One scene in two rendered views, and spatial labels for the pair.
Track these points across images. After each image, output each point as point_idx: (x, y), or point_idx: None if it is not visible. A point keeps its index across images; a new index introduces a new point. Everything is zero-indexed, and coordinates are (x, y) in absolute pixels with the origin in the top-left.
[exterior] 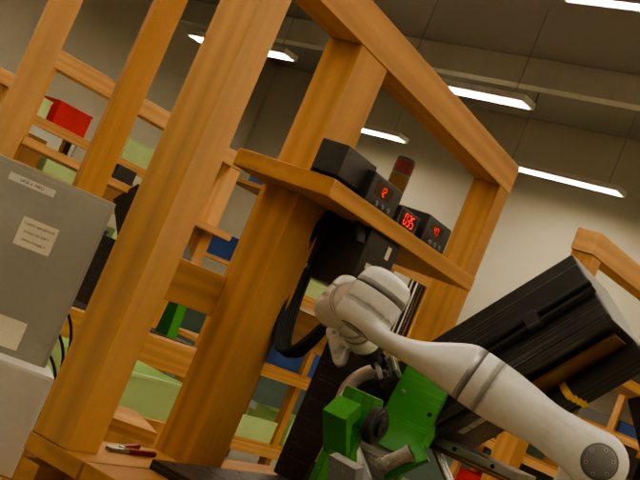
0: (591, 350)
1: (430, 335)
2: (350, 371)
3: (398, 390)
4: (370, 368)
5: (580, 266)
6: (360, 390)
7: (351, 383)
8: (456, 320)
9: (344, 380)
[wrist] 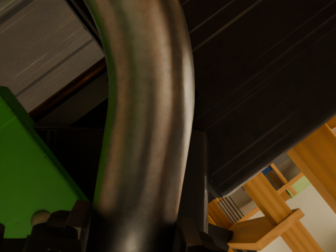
0: None
1: (332, 178)
2: (281, 48)
3: (55, 203)
4: (145, 168)
5: None
6: (203, 51)
7: (112, 10)
8: (335, 212)
9: (266, 13)
